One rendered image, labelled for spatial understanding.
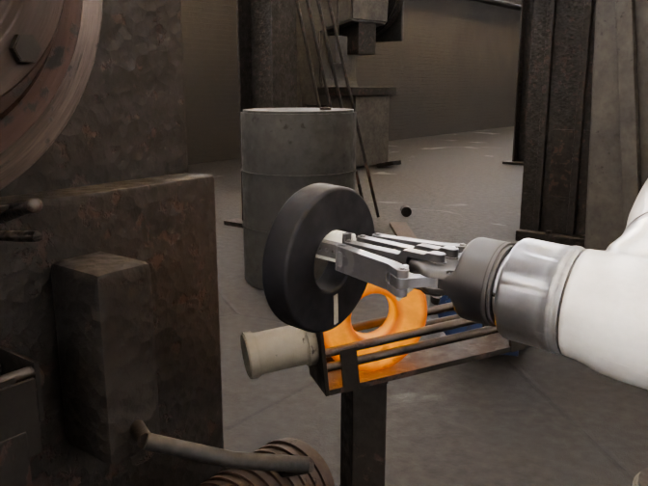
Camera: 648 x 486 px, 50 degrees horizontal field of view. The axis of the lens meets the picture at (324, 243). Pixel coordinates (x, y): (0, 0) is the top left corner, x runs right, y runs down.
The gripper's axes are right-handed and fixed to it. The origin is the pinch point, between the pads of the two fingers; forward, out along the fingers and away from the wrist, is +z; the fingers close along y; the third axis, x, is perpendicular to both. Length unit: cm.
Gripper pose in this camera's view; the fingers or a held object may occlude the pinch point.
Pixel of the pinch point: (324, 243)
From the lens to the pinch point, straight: 71.9
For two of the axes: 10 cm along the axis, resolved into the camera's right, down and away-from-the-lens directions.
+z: -7.9, -1.9, 5.8
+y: 6.1, -1.7, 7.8
